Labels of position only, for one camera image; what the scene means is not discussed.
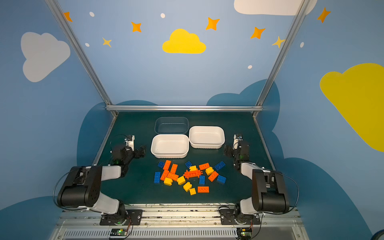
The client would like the blue long brick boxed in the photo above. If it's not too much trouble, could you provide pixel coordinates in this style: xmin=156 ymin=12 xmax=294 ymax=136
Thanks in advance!
xmin=154 ymin=172 xmax=162 ymax=184

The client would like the orange brick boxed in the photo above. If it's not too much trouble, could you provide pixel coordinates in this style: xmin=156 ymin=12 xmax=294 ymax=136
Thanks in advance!
xmin=167 ymin=173 xmax=179 ymax=181
xmin=208 ymin=171 xmax=219 ymax=182
xmin=160 ymin=170 xmax=170 ymax=181
xmin=170 ymin=164 xmax=178 ymax=174
xmin=199 ymin=163 xmax=210 ymax=171
xmin=198 ymin=187 xmax=210 ymax=193
xmin=163 ymin=160 xmax=172 ymax=171

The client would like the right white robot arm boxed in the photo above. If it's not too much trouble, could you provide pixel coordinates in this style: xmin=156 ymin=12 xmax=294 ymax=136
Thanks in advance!
xmin=224 ymin=140 xmax=290 ymax=217

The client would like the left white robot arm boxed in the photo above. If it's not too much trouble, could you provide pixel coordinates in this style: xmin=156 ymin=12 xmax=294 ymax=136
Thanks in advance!
xmin=53 ymin=145 xmax=146 ymax=226

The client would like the blue brick upper right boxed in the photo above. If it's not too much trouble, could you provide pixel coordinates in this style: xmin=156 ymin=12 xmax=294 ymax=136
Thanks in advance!
xmin=215 ymin=161 xmax=226 ymax=171

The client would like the white container left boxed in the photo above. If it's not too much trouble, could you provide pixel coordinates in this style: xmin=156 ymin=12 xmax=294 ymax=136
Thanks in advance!
xmin=151 ymin=134 xmax=190 ymax=159

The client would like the white container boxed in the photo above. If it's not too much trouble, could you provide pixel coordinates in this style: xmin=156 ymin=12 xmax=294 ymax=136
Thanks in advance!
xmin=151 ymin=134 xmax=190 ymax=159
xmin=189 ymin=126 xmax=225 ymax=149

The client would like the white container right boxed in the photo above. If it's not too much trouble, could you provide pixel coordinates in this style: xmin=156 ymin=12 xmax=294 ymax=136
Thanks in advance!
xmin=189 ymin=126 xmax=225 ymax=149

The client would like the orange lego chassis piece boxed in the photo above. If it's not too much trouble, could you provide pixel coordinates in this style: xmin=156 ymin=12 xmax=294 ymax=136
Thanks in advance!
xmin=183 ymin=170 xmax=203 ymax=180

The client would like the orange brick bottom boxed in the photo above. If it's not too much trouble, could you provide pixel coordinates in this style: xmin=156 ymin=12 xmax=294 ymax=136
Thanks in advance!
xmin=198 ymin=187 xmax=210 ymax=193

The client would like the clear plastic container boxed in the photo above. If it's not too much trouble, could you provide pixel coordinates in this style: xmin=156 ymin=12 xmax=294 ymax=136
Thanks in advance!
xmin=155 ymin=117 xmax=189 ymax=134

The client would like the small yellow brick bottom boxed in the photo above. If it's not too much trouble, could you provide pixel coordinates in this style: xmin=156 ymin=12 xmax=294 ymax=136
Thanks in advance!
xmin=189 ymin=188 xmax=197 ymax=196

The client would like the right circuit board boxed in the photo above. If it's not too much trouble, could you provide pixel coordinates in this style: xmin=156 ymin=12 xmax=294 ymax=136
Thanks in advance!
xmin=237 ymin=228 xmax=253 ymax=240

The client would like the circuit board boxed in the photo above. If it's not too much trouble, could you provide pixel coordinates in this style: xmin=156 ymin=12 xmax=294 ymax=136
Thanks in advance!
xmin=237 ymin=228 xmax=253 ymax=240
xmin=109 ymin=229 xmax=128 ymax=239

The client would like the left circuit board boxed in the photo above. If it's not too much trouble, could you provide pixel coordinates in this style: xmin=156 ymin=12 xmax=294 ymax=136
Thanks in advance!
xmin=109 ymin=229 xmax=128 ymax=239

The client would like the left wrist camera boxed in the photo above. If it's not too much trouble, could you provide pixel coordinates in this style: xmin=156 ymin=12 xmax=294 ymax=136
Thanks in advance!
xmin=125 ymin=135 xmax=135 ymax=151

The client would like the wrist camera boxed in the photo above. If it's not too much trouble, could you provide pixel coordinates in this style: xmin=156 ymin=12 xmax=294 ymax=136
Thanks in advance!
xmin=125 ymin=135 xmax=135 ymax=151
xmin=233 ymin=134 xmax=243 ymax=149

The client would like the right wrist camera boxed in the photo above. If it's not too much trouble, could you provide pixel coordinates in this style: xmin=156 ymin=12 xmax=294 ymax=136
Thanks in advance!
xmin=233 ymin=134 xmax=243 ymax=149

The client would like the aluminium frame back bar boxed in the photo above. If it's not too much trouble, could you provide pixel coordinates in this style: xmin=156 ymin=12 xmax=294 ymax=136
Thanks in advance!
xmin=106 ymin=105 xmax=263 ymax=112

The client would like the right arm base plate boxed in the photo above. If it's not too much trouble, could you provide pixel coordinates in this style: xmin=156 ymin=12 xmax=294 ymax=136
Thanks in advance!
xmin=218 ymin=208 xmax=261 ymax=225

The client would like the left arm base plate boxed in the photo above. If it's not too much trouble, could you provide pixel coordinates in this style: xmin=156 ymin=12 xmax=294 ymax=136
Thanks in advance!
xmin=100 ymin=210 xmax=143 ymax=226

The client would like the aluminium front rail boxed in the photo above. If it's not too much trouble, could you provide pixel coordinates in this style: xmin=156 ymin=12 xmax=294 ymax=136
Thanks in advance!
xmin=50 ymin=203 xmax=309 ymax=240

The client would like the aluminium frame right post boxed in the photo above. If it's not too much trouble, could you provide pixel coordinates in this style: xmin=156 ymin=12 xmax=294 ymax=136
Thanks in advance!
xmin=253 ymin=0 xmax=311 ymax=120

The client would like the aluminium frame post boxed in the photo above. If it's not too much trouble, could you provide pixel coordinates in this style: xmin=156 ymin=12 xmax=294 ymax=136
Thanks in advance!
xmin=45 ymin=0 xmax=113 ymax=106
xmin=253 ymin=0 xmax=311 ymax=120

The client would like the aluminium frame left post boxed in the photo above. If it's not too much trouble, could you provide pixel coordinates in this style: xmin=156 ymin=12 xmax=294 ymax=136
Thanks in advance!
xmin=45 ymin=0 xmax=113 ymax=106

